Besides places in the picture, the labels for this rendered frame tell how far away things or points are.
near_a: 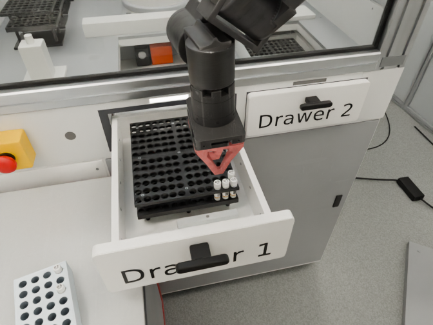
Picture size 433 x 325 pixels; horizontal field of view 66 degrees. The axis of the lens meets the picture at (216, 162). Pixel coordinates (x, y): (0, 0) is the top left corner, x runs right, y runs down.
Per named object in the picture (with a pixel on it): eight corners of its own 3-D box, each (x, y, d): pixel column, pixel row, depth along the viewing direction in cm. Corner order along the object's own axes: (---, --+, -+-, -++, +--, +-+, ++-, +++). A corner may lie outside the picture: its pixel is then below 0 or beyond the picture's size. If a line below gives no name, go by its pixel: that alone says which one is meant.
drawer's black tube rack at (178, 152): (238, 211, 61) (239, 187, 57) (140, 228, 58) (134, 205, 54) (212, 135, 77) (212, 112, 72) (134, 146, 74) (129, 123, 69)
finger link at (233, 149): (199, 187, 49) (193, 139, 43) (192, 155, 54) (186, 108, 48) (243, 180, 50) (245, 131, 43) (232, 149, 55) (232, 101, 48)
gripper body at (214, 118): (196, 153, 43) (191, 104, 38) (187, 108, 50) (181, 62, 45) (246, 145, 43) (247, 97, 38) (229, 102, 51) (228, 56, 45)
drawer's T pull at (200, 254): (229, 264, 47) (230, 259, 46) (176, 275, 45) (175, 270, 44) (223, 242, 49) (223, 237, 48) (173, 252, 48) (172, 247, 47)
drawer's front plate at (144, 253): (285, 256, 56) (296, 217, 49) (109, 293, 52) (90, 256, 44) (281, 247, 58) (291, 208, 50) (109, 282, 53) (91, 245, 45)
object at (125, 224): (273, 244, 56) (278, 223, 52) (117, 275, 52) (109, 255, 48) (220, 109, 84) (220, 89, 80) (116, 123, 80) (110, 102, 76)
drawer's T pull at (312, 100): (332, 107, 74) (334, 102, 73) (300, 111, 73) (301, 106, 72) (325, 98, 76) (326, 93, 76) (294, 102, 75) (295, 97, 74)
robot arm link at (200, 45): (193, 47, 35) (243, 36, 36) (174, 23, 39) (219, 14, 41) (198, 102, 40) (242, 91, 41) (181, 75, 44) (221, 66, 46)
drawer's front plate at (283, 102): (357, 120, 84) (371, 81, 76) (246, 137, 79) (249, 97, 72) (354, 116, 85) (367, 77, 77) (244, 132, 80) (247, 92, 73)
